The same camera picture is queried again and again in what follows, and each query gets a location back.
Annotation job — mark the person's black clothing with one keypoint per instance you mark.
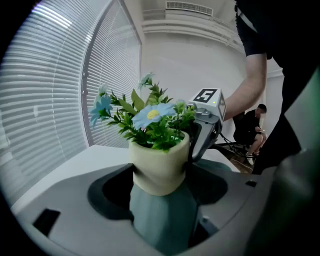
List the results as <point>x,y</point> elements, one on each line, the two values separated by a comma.
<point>287,37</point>

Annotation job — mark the person's right forearm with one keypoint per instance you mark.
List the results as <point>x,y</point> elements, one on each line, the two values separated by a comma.
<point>250,87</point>

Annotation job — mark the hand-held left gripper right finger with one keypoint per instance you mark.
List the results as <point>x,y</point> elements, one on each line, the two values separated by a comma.
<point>232,200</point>

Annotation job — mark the white table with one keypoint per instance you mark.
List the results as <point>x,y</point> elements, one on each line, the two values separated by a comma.
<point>95,160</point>

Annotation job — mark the white air vent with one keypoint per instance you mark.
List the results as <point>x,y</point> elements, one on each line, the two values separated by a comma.
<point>190,7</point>

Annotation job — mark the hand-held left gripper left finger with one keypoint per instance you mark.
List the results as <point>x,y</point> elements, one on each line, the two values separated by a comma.
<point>75,200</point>

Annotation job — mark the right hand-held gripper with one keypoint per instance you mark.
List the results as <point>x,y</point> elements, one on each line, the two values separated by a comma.
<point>212,110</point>

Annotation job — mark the small potted green plant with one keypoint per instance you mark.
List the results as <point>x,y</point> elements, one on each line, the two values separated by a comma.
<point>160,170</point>

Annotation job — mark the white window blind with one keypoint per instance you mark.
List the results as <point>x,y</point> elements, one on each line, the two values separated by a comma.
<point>37,100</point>
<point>117,100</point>

